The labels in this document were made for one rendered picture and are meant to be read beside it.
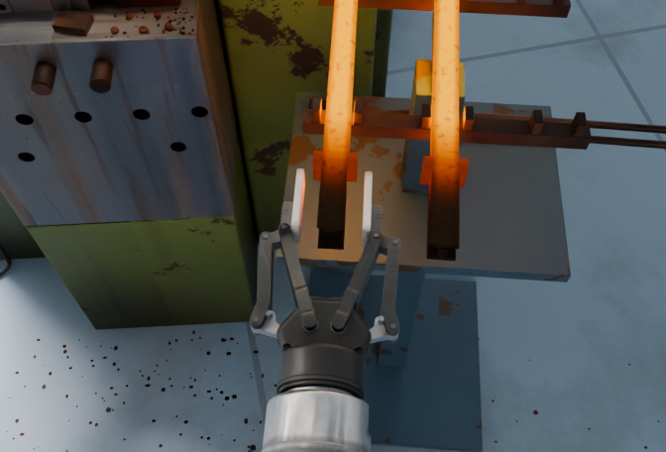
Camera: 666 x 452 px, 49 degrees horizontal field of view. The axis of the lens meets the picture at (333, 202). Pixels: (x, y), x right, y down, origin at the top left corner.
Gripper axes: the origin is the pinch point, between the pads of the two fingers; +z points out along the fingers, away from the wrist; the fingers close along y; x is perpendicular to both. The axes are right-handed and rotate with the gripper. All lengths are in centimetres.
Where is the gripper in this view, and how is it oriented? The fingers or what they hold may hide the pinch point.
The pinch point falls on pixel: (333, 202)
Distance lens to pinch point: 73.5
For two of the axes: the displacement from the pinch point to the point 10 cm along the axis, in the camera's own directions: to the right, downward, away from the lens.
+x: 0.0, -5.5, -8.4
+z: 0.6, -8.4, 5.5
